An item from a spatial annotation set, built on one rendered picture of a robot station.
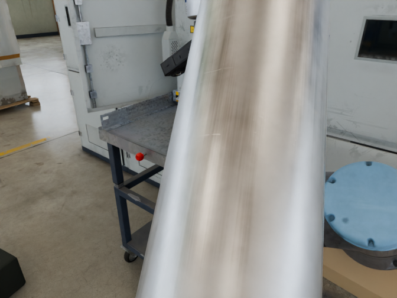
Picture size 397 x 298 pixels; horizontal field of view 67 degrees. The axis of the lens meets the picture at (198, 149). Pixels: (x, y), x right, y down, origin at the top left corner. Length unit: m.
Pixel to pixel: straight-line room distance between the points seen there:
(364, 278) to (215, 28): 0.74
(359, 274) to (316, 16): 0.71
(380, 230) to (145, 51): 1.43
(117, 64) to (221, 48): 1.52
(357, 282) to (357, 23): 0.95
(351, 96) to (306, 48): 1.27
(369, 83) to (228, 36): 1.26
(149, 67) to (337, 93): 0.96
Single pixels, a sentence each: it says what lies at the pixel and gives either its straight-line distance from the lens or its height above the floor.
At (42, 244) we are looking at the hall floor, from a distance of 2.19.
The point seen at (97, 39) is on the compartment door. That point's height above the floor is 1.19.
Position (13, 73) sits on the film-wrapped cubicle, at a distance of 4.72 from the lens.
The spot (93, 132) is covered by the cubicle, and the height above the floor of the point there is 0.27.
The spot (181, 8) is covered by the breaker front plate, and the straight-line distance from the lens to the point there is 1.55.
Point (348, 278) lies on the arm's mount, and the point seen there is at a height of 0.79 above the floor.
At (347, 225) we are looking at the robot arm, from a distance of 0.57.
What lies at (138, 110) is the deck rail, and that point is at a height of 0.88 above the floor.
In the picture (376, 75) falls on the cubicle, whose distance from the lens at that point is 1.40.
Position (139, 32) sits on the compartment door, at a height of 1.21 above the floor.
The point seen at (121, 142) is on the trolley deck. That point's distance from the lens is 1.32.
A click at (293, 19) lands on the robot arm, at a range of 0.17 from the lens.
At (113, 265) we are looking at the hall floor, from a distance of 1.92.
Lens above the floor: 1.38
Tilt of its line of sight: 27 degrees down
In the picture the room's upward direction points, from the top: straight up
